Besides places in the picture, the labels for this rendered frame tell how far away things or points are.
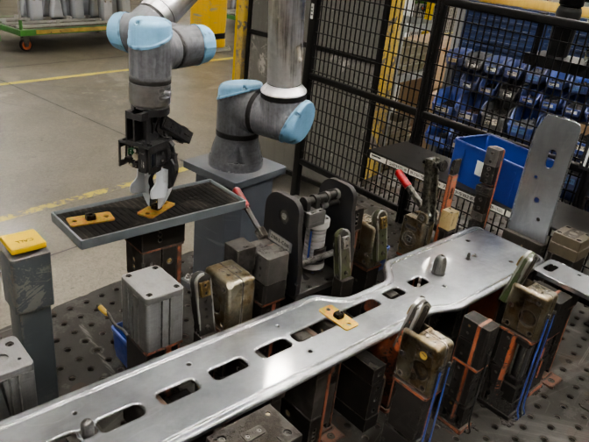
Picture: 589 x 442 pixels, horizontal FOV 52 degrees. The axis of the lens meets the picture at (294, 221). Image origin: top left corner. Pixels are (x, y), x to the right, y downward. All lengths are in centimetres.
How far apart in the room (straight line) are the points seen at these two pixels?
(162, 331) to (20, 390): 25
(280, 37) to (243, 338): 70
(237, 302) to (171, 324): 15
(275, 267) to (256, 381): 30
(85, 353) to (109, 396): 58
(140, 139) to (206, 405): 49
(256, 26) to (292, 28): 284
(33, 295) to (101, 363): 45
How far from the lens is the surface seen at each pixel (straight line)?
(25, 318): 122
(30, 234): 118
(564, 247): 172
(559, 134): 170
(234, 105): 158
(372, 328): 123
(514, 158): 205
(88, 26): 880
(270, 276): 128
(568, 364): 187
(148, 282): 111
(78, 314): 176
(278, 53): 147
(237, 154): 162
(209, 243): 172
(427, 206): 159
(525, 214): 178
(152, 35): 110
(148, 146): 117
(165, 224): 120
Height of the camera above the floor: 170
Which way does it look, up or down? 26 degrees down
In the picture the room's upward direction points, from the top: 6 degrees clockwise
